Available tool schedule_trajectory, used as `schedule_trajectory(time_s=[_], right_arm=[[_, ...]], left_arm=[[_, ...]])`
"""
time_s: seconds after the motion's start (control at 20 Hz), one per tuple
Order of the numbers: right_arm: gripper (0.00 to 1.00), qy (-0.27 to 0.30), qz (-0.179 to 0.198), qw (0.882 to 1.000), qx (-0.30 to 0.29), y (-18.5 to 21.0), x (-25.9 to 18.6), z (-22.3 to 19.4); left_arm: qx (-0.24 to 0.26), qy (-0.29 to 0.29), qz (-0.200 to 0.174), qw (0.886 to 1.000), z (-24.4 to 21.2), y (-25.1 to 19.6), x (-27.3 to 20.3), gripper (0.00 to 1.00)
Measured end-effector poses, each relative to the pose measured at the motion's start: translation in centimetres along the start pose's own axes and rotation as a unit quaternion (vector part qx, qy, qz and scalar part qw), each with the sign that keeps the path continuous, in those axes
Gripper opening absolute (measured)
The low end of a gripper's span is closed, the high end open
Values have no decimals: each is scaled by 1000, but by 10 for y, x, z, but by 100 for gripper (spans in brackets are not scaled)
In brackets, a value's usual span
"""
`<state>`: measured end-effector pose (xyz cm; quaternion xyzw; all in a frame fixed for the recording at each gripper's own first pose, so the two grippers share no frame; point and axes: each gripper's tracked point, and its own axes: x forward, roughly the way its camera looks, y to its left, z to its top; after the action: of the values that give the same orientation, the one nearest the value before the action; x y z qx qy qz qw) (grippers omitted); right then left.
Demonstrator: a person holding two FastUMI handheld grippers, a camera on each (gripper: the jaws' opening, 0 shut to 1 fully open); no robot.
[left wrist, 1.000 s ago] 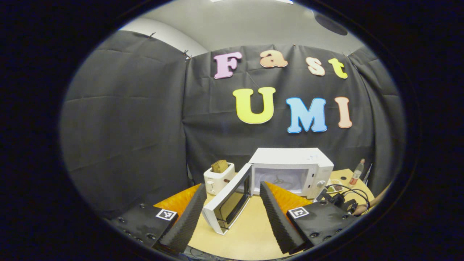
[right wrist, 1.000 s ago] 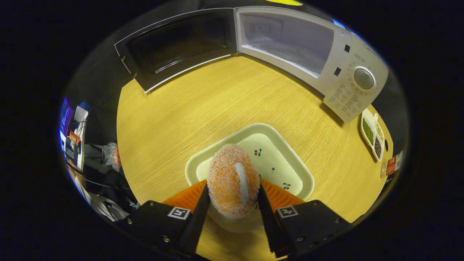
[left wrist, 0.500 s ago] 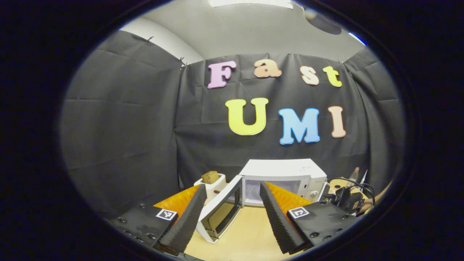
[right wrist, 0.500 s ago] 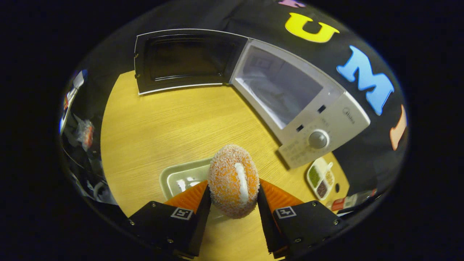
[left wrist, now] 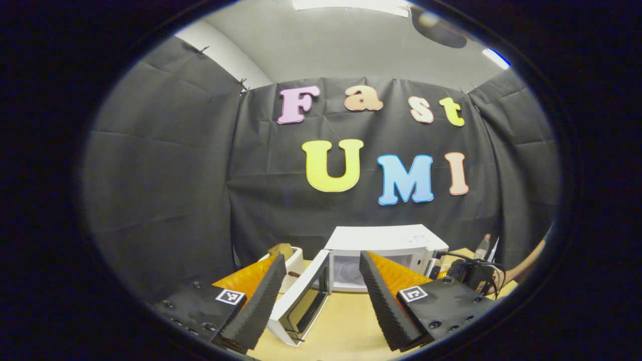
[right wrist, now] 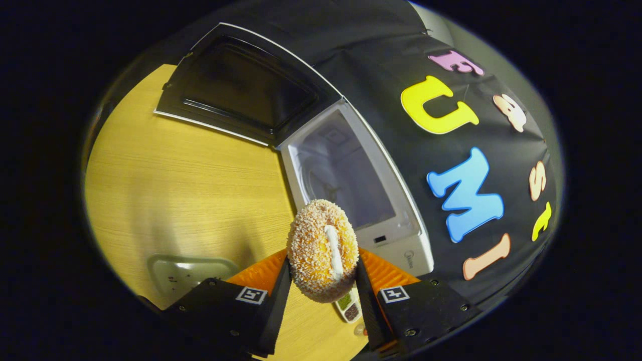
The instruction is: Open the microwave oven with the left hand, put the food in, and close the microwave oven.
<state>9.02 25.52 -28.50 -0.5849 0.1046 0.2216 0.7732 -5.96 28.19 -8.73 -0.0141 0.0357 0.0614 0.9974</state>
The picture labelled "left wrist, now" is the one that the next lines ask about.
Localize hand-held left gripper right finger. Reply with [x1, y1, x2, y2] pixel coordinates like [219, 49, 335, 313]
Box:
[359, 251, 502, 351]

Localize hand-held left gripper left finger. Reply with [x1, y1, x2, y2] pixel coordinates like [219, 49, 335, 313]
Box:
[150, 254, 287, 351]

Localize white microwave oven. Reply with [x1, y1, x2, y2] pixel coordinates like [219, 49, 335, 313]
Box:
[267, 225, 449, 347]

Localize clear bottle with red label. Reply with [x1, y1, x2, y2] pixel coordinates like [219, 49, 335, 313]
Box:
[474, 234, 492, 260]

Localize white toaster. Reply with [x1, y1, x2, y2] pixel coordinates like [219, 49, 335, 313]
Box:
[258, 246, 305, 294]

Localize brown bread slice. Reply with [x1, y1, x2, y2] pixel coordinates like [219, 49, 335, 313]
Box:
[268, 243, 295, 261]

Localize black backdrop cloth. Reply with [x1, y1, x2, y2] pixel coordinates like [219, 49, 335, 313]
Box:
[83, 36, 561, 301]

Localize small ceiling light panel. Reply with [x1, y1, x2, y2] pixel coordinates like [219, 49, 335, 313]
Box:
[483, 49, 511, 70]

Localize large ceiling light panel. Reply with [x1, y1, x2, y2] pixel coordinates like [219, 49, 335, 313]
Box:
[293, 0, 409, 18]

